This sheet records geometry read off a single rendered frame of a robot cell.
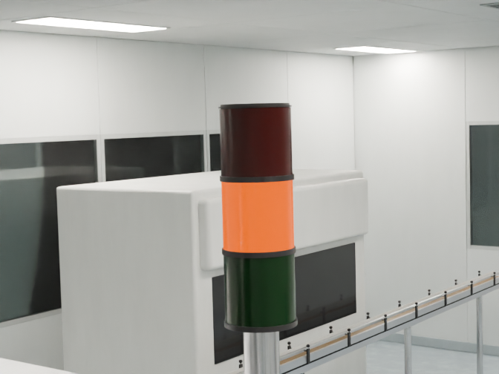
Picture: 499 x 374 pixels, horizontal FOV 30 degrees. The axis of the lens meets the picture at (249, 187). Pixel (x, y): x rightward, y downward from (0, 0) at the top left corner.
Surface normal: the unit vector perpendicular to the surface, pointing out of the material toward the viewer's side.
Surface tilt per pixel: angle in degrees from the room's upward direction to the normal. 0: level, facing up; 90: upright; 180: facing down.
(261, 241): 90
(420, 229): 90
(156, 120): 90
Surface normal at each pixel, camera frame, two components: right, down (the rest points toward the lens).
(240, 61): 0.80, 0.02
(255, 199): -0.08, 0.07
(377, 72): -0.59, 0.07
